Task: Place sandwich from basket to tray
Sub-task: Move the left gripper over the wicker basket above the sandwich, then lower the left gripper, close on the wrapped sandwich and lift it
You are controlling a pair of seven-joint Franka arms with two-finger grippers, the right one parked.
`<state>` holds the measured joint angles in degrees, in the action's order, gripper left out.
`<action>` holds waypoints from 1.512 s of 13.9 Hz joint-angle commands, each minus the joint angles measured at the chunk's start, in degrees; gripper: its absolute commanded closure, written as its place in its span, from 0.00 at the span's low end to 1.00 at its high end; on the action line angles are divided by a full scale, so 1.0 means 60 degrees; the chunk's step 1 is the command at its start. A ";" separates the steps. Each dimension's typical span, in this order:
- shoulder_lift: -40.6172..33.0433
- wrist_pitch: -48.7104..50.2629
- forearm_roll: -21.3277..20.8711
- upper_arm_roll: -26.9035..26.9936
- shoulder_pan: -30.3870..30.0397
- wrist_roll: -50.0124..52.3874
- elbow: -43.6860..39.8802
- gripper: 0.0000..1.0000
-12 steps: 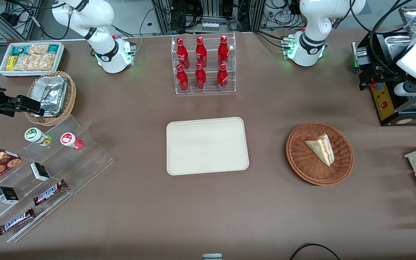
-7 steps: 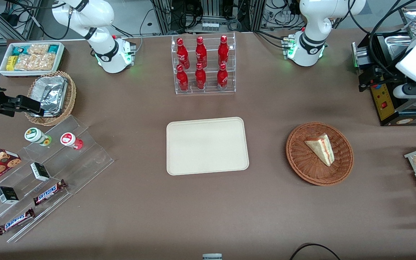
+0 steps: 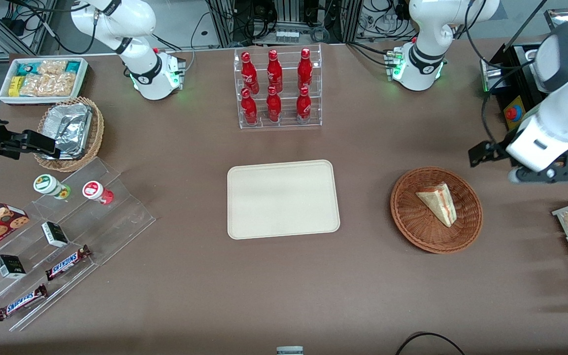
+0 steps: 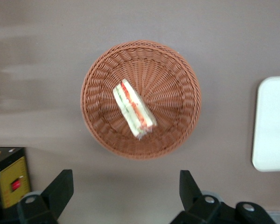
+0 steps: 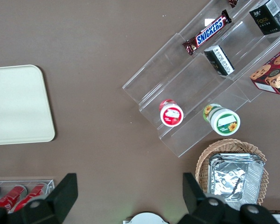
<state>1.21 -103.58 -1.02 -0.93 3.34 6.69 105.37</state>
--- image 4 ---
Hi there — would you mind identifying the black yellow food warmer case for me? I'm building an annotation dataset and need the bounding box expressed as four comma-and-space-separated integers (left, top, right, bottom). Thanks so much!
0, 147, 32, 210

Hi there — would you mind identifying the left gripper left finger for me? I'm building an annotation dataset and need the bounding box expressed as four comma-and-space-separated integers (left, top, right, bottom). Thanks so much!
17, 169, 74, 224

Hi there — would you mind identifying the beige rectangular serving tray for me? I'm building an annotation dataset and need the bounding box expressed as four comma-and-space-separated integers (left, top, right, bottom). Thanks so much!
252, 76, 280, 173

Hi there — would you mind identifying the triangle sandwich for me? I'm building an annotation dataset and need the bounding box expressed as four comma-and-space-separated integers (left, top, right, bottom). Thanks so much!
112, 78, 158, 140

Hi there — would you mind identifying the brown round wicker basket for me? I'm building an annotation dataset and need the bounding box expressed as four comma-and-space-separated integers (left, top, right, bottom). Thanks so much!
80, 40, 202, 161

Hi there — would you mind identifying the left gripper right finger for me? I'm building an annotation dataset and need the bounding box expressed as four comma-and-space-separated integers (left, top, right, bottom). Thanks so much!
170, 169, 227, 224

